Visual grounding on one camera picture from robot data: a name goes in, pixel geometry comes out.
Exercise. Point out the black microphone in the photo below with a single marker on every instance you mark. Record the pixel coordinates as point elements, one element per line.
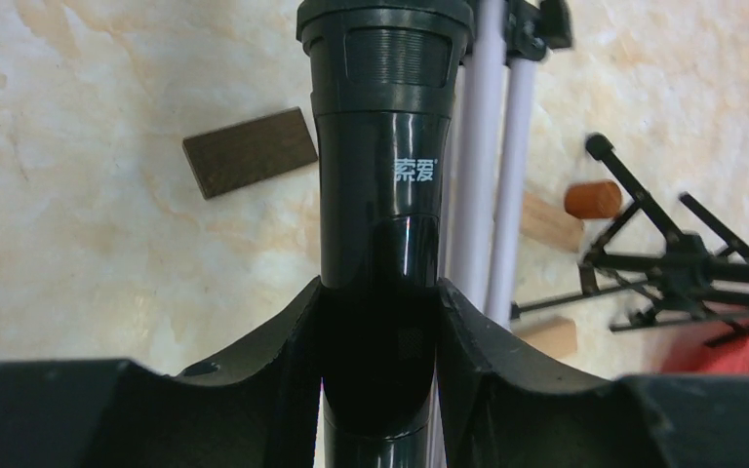
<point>383,77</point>

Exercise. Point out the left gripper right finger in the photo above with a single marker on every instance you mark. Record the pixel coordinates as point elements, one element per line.
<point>506,404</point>

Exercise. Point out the light wooden block front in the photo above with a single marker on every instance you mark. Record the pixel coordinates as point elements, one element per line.
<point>556,337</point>

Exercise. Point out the small brown cylinder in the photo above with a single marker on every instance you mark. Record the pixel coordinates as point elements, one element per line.
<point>600,199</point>

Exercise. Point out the black mic tripod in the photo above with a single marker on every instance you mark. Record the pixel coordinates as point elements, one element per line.
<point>687,284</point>

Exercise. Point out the light wooden block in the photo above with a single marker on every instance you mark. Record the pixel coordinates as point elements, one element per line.
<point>550,225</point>
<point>556,337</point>

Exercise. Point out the light wooden block middle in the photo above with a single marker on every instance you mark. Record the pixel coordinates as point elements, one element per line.
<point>550,225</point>

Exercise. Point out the dark brown block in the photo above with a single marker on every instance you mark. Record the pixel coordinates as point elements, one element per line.
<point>236,156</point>

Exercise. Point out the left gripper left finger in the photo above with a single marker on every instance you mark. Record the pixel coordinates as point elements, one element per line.
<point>252,404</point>

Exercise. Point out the white music stand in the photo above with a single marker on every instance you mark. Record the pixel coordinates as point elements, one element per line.
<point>487,147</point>

